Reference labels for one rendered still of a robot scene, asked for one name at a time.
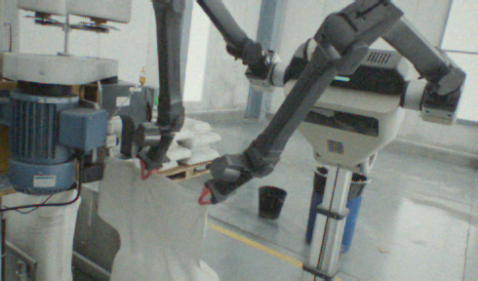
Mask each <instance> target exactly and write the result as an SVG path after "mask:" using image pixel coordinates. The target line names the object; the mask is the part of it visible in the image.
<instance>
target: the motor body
mask: <svg viewBox="0 0 478 281"><path fill-rule="evenodd" d="M9 101H10V132H9V150H10V151H11V153H13V154H12V155H10V157H9V180H10V185H11V186H12V187H13V188H14V190H16V191H17V192H19V193H21V194H28V195H36V196H45V195H52V194H59V193H62V192H64V191H66V190H68V189H69V188H70V187H71V186H72V184H73V183H74V181H75V168H76V166H75V165H76V157H75V155H73V154H71V147H66V146H62V145H59V115H60V113H61V112H62V111H63V110H67V109H74V108H79V96H78V95H77V94H72V93H71V94H64V95H54V94H36V93H29V92H26V91H22V90H20V89H13V90H11V91H10V98H9Z"/></svg>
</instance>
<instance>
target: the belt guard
mask: <svg viewBox="0 0 478 281"><path fill-rule="evenodd" d="M76 57H78V58H84V59H89V60H84V59H72V58H66V57H65V56H60V55H42V54H21V53H5V54H3V76H5V77H9V78H13V79H18V80H21V81H33V82H42V83H50V84H62V85H80V84H85V83H88V82H95V81H97V80H100V79H106V78H108V77H111V76H114V75H118V63H119V60H113V59H106V58H100V57H90V58H86V57H85V56H76ZM96 58H98V59H99V60H97V59H96Z"/></svg>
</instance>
